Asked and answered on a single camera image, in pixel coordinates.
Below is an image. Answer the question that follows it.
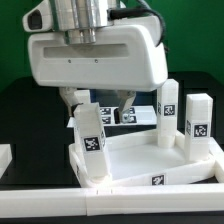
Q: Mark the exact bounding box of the paper sheet with markers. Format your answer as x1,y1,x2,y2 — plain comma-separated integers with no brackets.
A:
65,105,158,129

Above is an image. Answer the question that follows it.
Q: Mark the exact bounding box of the white fence bar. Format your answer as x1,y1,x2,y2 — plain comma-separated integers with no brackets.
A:
0,144,12,178
0,184,224,218

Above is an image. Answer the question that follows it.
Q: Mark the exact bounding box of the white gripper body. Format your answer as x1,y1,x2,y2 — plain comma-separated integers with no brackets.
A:
28,16,168,92

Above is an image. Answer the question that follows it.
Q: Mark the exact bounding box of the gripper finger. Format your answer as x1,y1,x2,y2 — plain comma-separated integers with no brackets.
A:
59,87,81,117
114,90,136,124

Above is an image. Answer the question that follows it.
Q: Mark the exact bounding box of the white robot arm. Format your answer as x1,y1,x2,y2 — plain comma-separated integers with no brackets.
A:
22,0,168,123

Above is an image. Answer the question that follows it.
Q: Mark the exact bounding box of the white desk top tray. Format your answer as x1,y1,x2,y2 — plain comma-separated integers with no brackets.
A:
69,130,224,188

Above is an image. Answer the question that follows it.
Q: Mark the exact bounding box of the white front fence bar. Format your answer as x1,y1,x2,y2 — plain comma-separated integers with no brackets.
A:
0,184,224,218

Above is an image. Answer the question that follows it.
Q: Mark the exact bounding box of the white left fence bar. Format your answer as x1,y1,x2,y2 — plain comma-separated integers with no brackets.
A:
0,144,12,178

